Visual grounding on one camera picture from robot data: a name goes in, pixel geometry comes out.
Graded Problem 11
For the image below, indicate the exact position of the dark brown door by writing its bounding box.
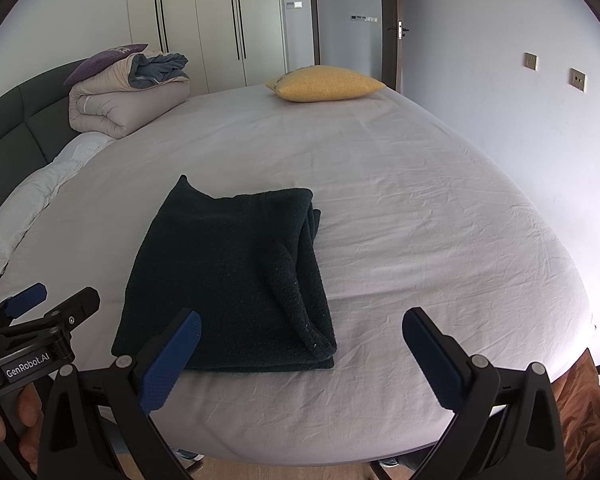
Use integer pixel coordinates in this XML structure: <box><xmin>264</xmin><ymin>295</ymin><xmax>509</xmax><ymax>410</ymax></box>
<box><xmin>379</xmin><ymin>0</ymin><xmax>406</xmax><ymax>95</ymax></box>

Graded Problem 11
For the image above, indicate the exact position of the blue grey cloth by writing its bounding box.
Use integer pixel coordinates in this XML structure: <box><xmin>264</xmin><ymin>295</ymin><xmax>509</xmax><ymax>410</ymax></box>
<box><xmin>129</xmin><ymin>52</ymin><xmax>190</xmax><ymax>90</ymax></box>

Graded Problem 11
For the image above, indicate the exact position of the dark green sweater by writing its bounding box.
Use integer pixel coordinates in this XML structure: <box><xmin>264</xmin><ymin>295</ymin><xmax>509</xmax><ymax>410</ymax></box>
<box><xmin>111</xmin><ymin>175</ymin><xmax>339</xmax><ymax>374</ymax></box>

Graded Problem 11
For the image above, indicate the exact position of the orange brown garment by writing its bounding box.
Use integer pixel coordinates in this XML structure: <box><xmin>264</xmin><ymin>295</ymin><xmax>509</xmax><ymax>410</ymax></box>
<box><xmin>552</xmin><ymin>347</ymin><xmax>600</xmax><ymax>480</ymax></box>

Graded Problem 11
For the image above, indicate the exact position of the dark grey headboard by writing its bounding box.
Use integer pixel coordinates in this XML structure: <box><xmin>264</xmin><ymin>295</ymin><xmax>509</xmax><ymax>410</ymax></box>
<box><xmin>0</xmin><ymin>57</ymin><xmax>89</xmax><ymax>241</ymax></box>

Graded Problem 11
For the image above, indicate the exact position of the white wardrobe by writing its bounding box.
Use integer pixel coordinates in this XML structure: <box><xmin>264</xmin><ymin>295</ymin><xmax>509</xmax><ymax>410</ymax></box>
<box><xmin>125</xmin><ymin>0</ymin><xmax>314</xmax><ymax>96</ymax></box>

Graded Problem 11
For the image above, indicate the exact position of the purple pillow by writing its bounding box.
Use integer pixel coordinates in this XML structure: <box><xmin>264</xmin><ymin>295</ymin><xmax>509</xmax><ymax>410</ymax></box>
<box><xmin>63</xmin><ymin>43</ymin><xmax>150</xmax><ymax>86</ymax></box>

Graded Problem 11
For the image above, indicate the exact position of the person's left hand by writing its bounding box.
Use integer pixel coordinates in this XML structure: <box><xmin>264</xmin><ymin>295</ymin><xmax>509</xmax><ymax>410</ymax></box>
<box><xmin>0</xmin><ymin>382</ymin><xmax>46</xmax><ymax>477</ymax></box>

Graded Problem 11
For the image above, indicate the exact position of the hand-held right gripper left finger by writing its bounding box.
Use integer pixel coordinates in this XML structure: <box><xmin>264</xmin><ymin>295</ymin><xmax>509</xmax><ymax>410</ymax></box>
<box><xmin>37</xmin><ymin>308</ymin><xmax>203</xmax><ymax>480</ymax></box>

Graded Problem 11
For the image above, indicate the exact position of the yellow pillow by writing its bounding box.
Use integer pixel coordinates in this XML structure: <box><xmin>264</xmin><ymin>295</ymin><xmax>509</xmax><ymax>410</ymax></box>
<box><xmin>265</xmin><ymin>65</ymin><xmax>387</xmax><ymax>104</ymax></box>

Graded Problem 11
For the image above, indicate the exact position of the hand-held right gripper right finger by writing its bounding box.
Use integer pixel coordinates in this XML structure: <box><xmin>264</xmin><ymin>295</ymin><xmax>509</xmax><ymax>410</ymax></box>
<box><xmin>402</xmin><ymin>307</ymin><xmax>567</xmax><ymax>480</ymax></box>

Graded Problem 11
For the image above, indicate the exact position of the folded beige duvet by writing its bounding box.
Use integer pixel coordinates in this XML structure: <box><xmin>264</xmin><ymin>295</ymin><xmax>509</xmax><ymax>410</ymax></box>
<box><xmin>69</xmin><ymin>50</ymin><xmax>191</xmax><ymax>140</ymax></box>

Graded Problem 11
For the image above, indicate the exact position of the white pillow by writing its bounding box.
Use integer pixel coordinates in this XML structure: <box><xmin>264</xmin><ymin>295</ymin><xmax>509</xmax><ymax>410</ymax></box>
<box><xmin>0</xmin><ymin>131</ymin><xmax>116</xmax><ymax>286</ymax></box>

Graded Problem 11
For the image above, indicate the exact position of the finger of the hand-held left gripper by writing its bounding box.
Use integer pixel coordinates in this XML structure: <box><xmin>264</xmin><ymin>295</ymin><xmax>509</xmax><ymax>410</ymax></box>
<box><xmin>0</xmin><ymin>287</ymin><xmax>101</xmax><ymax>347</ymax></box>
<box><xmin>0</xmin><ymin>282</ymin><xmax>49</xmax><ymax>332</ymax></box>

